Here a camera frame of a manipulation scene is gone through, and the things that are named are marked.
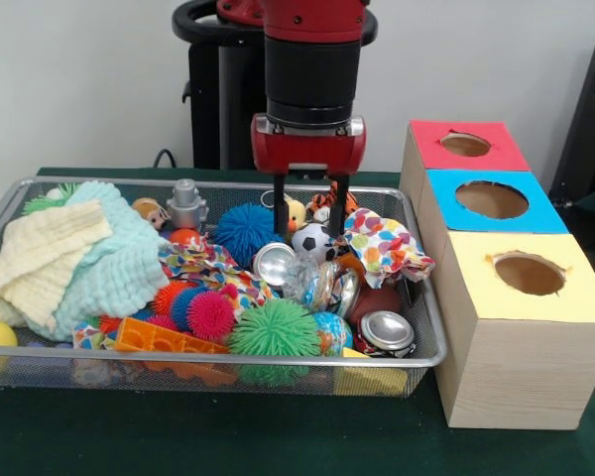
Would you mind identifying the black cable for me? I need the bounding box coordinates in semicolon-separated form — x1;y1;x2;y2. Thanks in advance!
152;147;179;170

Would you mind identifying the green fuzzy ball with eyes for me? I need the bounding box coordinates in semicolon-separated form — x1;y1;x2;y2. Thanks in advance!
226;298;322;358

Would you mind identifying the cream cloth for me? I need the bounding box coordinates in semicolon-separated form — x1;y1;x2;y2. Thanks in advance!
0;199;114;333

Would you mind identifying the small soccer ball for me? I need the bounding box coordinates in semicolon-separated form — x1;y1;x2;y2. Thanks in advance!
291;222;344;264

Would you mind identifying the colourful patterned cloth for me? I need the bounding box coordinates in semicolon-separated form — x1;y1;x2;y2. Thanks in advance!
336;207;436;289

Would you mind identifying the mint green cloth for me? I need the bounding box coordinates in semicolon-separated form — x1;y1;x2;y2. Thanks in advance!
27;179;173;343

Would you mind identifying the wooden box with three holes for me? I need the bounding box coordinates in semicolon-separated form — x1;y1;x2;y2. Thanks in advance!
399;120;595;430

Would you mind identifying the grey toy figure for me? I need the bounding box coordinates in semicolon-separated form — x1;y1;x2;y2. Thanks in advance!
166;178;210;234

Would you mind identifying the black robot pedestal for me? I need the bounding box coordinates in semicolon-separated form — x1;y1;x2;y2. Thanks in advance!
172;0;379;173

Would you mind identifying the black panel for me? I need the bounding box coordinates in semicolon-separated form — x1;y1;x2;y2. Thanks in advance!
548;32;595;199

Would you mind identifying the blue spiky ball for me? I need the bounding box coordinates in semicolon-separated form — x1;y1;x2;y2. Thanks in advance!
212;201;285;257

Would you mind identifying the shallow mesh bin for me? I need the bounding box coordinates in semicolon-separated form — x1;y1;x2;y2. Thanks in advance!
0;176;447;398

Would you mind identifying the clear plastic packet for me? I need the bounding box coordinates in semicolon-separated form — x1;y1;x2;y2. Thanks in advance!
282;257;324;301

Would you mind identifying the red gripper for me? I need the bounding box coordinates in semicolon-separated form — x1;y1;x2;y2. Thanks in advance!
250;114;367;239

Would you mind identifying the black can with silver end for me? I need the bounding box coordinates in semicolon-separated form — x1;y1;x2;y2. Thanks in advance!
251;241;298;289

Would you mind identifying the crushed can with silver end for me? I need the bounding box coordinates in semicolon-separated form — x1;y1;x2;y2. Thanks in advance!
354;310;417;359

